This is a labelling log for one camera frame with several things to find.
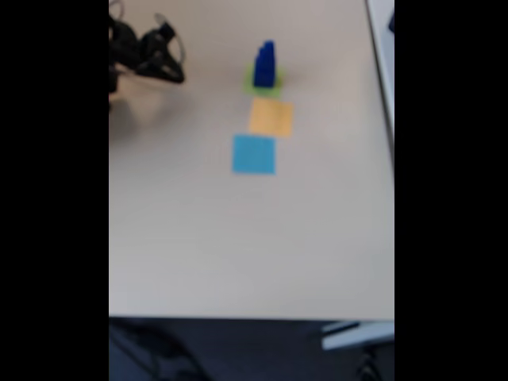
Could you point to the medium blue cube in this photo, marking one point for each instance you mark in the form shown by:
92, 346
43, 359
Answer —
265, 63

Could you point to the small blue cube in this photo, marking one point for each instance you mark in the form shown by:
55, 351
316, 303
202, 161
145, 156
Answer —
267, 51

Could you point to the light blue paper square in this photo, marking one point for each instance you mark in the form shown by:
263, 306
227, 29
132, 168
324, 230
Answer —
254, 155

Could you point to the green paper square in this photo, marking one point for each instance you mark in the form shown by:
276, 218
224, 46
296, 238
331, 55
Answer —
248, 89

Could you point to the orange paper square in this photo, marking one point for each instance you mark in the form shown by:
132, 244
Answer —
270, 117

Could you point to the large blue cube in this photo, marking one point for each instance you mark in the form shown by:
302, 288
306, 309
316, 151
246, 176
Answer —
263, 80

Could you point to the dark blue object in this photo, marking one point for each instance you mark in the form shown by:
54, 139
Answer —
391, 21

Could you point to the white table foot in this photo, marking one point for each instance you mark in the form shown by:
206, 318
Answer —
357, 336

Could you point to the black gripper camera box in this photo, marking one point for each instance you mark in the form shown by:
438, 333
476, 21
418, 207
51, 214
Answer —
166, 31

